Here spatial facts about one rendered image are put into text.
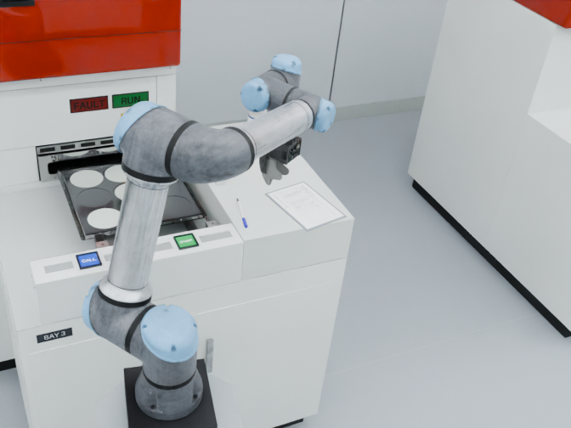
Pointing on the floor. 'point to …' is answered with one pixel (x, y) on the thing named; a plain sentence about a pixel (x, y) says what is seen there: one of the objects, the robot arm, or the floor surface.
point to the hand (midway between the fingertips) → (267, 179)
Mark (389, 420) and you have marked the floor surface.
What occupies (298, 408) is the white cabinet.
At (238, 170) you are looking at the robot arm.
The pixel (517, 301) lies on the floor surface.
